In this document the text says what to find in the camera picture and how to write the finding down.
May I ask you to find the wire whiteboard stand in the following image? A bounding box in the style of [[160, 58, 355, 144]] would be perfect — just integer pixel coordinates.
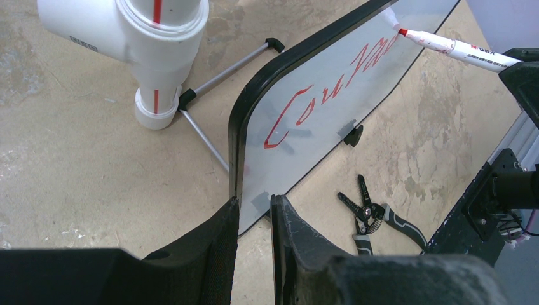
[[177, 37, 286, 173]]

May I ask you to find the black framed whiteboard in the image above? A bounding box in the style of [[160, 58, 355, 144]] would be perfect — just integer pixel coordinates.
[[228, 1, 458, 234]]

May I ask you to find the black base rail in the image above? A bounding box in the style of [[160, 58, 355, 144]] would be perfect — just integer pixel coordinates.
[[423, 157, 532, 266]]

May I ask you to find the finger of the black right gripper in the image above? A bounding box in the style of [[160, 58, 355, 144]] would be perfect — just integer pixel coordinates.
[[498, 48, 538, 127]]

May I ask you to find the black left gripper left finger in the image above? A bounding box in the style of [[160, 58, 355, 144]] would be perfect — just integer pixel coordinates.
[[1, 197, 239, 304]]

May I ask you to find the black grey wire stripper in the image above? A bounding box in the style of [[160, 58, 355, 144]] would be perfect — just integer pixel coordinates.
[[338, 174, 427, 256]]

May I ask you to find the white PVC pipe frame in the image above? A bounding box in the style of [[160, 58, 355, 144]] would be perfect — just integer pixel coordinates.
[[37, 0, 210, 130]]

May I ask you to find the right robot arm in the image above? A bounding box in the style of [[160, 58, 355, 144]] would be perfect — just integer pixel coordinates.
[[493, 48, 538, 210]]

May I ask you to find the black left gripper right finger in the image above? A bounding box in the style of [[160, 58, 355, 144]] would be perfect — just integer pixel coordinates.
[[270, 195, 510, 304]]

